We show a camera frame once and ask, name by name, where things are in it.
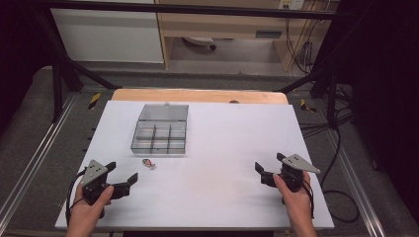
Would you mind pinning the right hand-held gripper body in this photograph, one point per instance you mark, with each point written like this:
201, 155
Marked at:
293, 173

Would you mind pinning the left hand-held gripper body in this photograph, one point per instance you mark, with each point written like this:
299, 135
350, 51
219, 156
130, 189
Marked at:
94, 189

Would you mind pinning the person's left hand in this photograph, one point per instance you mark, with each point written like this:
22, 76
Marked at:
84, 214

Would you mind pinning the person's right hand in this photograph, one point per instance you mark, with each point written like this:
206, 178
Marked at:
298, 205

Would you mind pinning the small fish-shaped lure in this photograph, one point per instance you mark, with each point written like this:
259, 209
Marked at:
149, 163

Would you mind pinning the clear plastic compartment box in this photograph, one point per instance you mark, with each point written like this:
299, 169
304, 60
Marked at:
160, 138

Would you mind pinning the black and yellow tape strip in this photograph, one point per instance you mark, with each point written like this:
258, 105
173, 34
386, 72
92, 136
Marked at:
307, 106
94, 101

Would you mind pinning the black curtain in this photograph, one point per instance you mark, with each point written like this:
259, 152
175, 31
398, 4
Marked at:
19, 49
385, 82

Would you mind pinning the white cabinet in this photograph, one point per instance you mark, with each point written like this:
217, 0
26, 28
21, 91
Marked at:
108, 36

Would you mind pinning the white chair base with caster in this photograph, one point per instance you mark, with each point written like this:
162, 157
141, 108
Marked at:
201, 41

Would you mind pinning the wooden desk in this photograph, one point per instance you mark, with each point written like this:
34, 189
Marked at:
224, 24

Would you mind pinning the aluminium rail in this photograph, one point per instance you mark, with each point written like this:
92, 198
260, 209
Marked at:
36, 154
359, 197

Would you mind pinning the white wall socket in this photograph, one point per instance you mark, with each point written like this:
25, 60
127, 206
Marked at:
291, 4

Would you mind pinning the black metal frame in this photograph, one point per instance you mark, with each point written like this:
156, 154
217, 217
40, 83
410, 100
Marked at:
197, 9

